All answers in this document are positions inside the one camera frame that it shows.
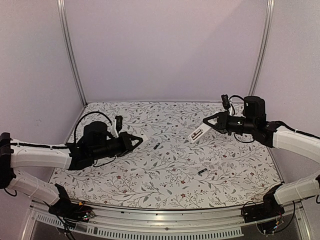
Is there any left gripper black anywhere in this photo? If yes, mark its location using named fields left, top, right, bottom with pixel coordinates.
left=90, top=131, right=144, bottom=161

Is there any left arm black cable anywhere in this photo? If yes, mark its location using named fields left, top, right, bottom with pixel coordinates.
left=73, top=111, right=113, bottom=146

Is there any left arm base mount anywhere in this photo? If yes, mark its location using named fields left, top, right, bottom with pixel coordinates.
left=48, top=183, right=95, bottom=222

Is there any floral patterned table mat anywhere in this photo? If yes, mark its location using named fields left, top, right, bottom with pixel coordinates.
left=50, top=102, right=282, bottom=209

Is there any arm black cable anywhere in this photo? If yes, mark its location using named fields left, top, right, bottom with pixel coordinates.
left=228, top=94, right=256, bottom=144
left=73, top=111, right=113, bottom=146

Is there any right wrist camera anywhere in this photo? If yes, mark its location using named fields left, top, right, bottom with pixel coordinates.
left=221, top=94, right=231, bottom=111

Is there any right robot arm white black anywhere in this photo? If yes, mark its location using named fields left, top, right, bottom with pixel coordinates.
left=202, top=94, right=320, bottom=218

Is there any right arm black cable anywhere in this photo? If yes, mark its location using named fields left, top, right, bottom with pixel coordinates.
left=228, top=94, right=256, bottom=144

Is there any white remote control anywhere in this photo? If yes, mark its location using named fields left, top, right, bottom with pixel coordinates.
left=188, top=123, right=212, bottom=143

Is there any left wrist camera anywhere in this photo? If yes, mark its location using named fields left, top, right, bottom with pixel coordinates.
left=110, top=115, right=123, bottom=138

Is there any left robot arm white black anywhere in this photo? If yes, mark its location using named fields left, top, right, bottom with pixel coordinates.
left=0, top=121, right=147, bottom=217

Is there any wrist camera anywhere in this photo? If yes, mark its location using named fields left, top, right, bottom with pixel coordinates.
left=221, top=94, right=231, bottom=111
left=110, top=115, right=123, bottom=138

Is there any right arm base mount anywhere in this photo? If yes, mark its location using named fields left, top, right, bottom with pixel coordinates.
left=241, top=192, right=285, bottom=223

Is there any right aluminium frame post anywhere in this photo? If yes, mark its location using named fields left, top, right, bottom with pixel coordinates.
left=247, top=0, right=275, bottom=96

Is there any left aluminium frame post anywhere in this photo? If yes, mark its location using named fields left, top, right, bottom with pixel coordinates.
left=56, top=0, right=88, bottom=107

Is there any front aluminium rail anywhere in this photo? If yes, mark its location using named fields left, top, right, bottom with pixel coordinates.
left=21, top=200, right=313, bottom=240

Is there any aluminium frame post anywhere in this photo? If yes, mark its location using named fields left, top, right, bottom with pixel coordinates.
left=247, top=0, right=275, bottom=96
left=56, top=0, right=88, bottom=107

